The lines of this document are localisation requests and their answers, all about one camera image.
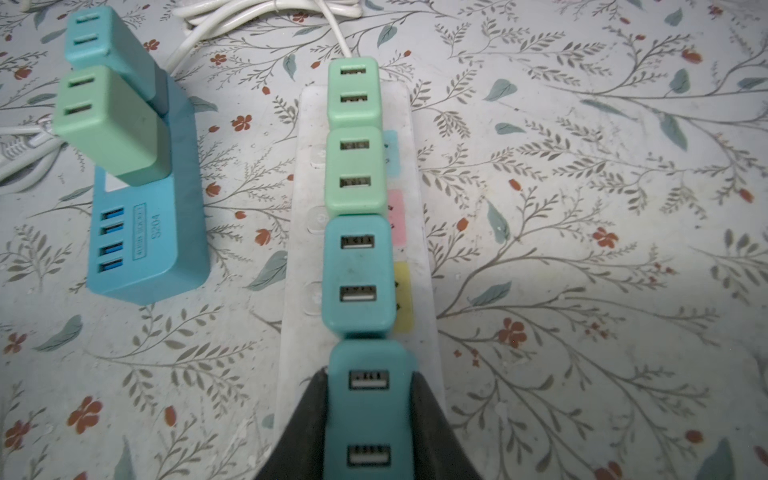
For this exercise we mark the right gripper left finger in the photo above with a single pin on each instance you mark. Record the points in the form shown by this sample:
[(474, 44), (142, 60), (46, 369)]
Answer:
[(299, 453)]

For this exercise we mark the teal charger cube top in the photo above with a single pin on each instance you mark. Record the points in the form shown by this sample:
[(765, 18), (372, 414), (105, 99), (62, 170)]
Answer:
[(368, 431)]

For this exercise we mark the green charger cube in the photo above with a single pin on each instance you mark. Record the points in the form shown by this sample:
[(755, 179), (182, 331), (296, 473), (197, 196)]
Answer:
[(355, 172), (101, 115), (354, 93)]

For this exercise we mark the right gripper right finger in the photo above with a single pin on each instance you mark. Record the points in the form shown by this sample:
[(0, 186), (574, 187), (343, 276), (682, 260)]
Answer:
[(437, 452)]

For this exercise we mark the teal power strip with USB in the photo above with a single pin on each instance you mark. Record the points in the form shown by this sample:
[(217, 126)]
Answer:
[(149, 243)]

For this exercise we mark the white multicolour power strip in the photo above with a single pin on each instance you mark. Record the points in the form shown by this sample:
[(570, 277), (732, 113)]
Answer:
[(306, 343)]

